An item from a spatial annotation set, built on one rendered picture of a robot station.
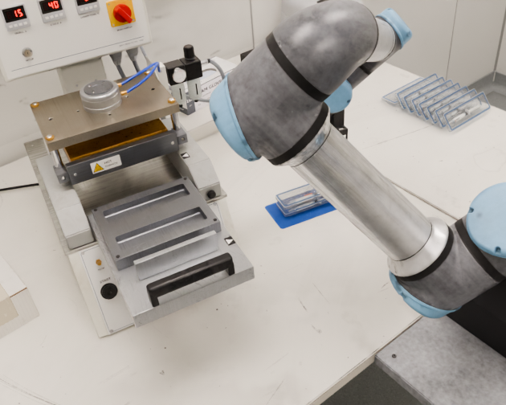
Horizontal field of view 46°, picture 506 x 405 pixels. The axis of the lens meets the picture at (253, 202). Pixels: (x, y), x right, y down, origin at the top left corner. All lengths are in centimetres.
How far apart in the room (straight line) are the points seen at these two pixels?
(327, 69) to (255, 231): 72
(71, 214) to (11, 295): 22
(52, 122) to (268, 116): 58
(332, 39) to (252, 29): 143
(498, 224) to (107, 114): 76
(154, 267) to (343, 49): 49
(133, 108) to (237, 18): 96
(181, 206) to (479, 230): 53
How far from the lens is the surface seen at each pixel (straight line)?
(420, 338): 122
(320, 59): 77
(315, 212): 147
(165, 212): 113
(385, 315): 125
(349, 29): 80
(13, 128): 187
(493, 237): 94
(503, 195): 96
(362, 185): 87
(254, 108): 79
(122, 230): 111
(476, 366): 120
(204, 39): 207
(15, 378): 128
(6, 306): 131
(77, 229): 119
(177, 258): 104
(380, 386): 206
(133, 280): 105
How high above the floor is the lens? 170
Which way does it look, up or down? 39 degrees down
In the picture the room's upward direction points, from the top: 5 degrees counter-clockwise
